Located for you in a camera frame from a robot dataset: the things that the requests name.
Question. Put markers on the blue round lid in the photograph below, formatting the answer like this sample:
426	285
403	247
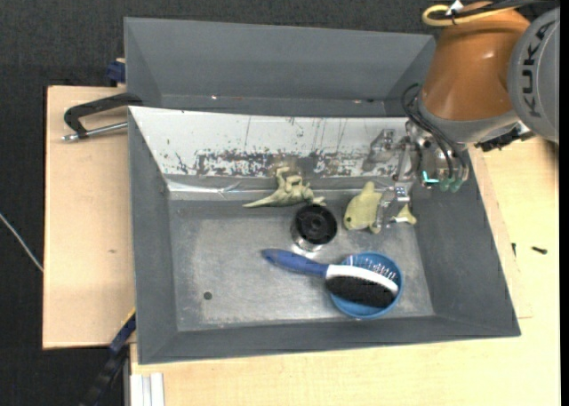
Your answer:
369	312

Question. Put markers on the black round cap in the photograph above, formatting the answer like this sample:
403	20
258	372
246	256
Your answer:
315	223

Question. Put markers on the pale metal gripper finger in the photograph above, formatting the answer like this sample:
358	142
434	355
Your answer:
400	194
381	148

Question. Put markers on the small black screw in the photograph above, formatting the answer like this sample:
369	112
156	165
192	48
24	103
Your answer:
540	250

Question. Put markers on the grey metal bin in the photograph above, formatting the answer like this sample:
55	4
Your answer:
249	280

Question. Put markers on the green toy dinosaur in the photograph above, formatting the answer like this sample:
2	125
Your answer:
289	195

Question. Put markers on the yellow-green toy fish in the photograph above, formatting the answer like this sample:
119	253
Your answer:
360	211

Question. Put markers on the blue and white brush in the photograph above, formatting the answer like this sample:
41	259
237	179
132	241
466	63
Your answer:
302	264

